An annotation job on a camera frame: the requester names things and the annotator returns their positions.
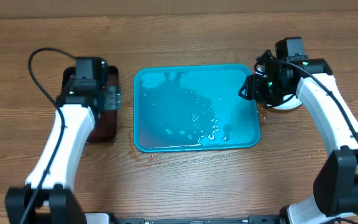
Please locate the light blue plate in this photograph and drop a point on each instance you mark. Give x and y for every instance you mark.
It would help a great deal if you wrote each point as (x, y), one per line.
(287, 104)

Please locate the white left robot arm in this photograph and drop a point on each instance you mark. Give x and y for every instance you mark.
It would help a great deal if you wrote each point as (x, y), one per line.
(47, 196)

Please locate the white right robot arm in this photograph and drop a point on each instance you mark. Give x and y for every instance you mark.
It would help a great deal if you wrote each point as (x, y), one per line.
(335, 190)

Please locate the teal plastic tray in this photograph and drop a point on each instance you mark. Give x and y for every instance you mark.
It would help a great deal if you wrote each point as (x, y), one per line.
(193, 108)

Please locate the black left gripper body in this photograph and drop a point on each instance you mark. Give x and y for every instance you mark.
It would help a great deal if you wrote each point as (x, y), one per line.
(112, 99)

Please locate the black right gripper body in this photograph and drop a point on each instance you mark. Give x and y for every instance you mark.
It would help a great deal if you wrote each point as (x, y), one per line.
(268, 93)

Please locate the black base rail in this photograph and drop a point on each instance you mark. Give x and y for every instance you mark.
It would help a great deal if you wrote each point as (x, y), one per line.
(182, 220)

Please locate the dark red tray black rim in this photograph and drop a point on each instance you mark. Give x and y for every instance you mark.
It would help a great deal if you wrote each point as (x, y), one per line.
(105, 127)

